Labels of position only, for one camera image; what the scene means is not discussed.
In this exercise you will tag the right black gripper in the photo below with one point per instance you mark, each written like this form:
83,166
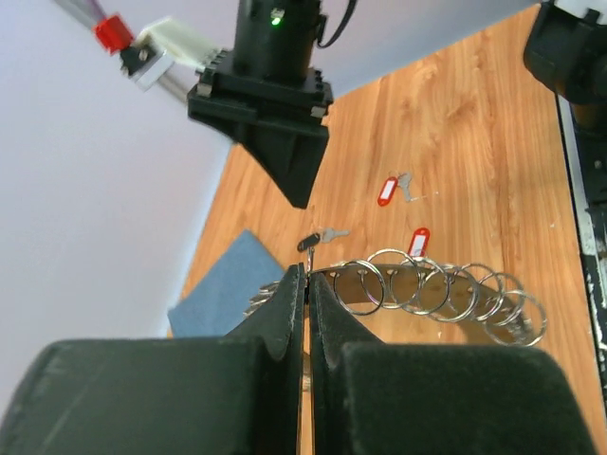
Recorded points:
290,152

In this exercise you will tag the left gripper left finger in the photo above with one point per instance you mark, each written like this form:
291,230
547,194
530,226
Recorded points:
235,394

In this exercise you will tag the folded blue cloth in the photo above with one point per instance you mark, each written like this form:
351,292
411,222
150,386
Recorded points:
218,303

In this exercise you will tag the metal disc with keyrings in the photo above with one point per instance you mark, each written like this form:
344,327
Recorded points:
490,307

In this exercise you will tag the key with black tag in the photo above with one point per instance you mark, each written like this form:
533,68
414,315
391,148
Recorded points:
324,236

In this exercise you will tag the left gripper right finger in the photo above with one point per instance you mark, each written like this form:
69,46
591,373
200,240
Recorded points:
371,397

